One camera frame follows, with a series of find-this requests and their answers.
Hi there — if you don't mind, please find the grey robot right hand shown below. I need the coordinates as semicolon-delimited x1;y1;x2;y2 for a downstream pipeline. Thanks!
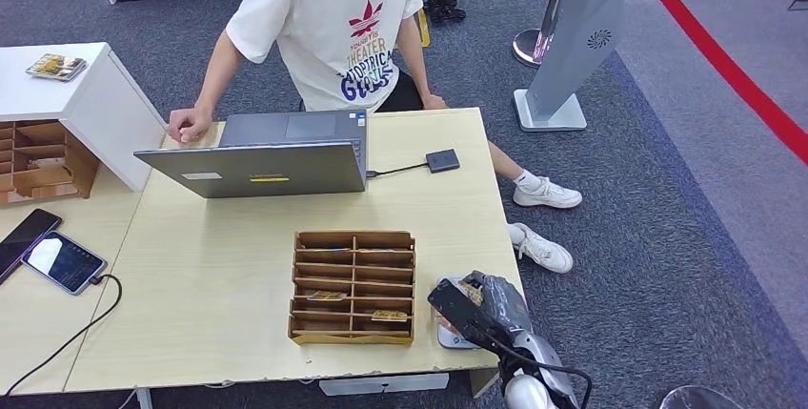
460;270;535;336

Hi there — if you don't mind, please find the person's right hand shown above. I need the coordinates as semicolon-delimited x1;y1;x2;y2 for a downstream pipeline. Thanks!
167;107;214;145

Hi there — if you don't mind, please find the wooden slotted card organizer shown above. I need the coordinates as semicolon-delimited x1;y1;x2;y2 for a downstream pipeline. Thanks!
287;231;416;348

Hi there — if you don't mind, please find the white card reader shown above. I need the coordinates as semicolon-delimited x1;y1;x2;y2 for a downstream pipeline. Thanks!
434;275;484;351

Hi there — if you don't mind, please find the person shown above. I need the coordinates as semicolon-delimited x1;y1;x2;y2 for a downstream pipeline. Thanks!
167;0;583;275

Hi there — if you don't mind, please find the small black USB hub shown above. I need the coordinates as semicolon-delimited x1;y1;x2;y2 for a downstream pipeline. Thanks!
424;149;461;174

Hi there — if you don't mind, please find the white sneaker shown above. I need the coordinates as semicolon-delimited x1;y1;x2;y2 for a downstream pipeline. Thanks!
506;222;575;275
512;176;584;210

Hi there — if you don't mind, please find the grey laptop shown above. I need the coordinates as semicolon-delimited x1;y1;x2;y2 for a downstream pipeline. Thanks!
133;109;370;200

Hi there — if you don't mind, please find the white cabinet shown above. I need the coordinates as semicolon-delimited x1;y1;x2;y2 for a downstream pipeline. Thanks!
0;42;169;194

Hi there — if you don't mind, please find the wooden compartment shelf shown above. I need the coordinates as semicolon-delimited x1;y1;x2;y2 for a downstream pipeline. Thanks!
0;119;100;207

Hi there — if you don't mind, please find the stack of gold cards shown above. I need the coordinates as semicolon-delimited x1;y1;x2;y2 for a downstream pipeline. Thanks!
25;53;89;83

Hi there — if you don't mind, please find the white desk crossbar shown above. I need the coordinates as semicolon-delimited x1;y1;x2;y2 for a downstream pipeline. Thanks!
318;373;451;398

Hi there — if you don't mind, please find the grey kiosk stand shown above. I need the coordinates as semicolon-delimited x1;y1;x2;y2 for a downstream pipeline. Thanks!
513;0;626;133

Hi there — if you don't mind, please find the smartphone with lit screen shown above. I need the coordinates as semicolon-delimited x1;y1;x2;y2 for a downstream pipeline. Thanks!
20;232;109;297

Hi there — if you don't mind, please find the black smartphone dark screen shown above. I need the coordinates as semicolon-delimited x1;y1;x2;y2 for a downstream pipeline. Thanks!
0;209;63;285

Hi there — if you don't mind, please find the glossy grey round object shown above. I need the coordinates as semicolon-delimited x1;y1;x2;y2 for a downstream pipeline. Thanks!
659;385;746;409

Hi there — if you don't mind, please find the red barrier belt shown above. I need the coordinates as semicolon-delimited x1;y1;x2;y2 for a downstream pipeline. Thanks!
624;0;808;166

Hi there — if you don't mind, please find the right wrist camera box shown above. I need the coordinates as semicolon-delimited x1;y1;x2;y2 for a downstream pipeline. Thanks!
427;278;500;351

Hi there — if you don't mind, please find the black hub cable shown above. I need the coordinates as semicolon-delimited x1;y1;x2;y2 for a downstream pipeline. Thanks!
364;162;429;179

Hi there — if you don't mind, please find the chrome stanchion post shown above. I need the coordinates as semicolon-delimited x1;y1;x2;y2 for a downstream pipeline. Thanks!
512;0;576;70

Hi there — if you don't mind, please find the black charging cable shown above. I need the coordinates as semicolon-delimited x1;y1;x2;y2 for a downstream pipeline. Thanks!
3;275;123;398

